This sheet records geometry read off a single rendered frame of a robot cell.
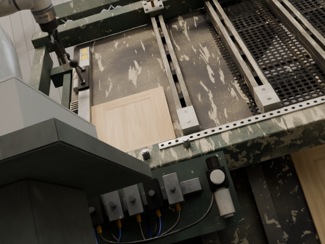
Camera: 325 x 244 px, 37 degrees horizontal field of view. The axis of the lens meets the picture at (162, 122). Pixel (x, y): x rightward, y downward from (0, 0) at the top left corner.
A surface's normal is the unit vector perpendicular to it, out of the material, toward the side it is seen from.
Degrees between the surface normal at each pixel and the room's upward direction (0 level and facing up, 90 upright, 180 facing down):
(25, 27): 90
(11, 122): 90
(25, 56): 90
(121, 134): 51
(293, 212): 90
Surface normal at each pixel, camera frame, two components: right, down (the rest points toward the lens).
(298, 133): 0.13, 0.56
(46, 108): 0.94, -0.31
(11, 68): 0.86, -0.33
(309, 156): -0.11, -0.25
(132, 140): -0.25, -0.78
